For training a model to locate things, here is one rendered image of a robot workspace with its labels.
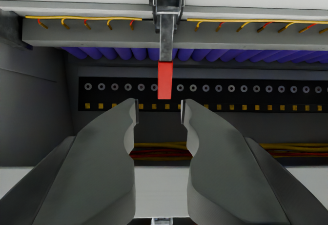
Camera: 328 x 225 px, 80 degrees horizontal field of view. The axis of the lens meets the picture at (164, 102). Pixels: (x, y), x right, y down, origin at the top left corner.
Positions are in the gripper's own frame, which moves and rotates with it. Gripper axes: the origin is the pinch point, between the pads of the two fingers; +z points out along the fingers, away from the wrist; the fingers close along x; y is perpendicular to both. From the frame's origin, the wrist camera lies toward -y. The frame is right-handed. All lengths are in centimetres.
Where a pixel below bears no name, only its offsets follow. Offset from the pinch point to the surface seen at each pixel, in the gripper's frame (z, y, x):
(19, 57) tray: 10.8, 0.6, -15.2
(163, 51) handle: 4.5, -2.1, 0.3
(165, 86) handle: 4.6, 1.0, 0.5
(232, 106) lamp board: 15.9, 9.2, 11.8
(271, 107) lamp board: 15.8, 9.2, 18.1
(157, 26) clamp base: 5.4, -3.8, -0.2
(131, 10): 7.4, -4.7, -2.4
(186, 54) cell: 13.6, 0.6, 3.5
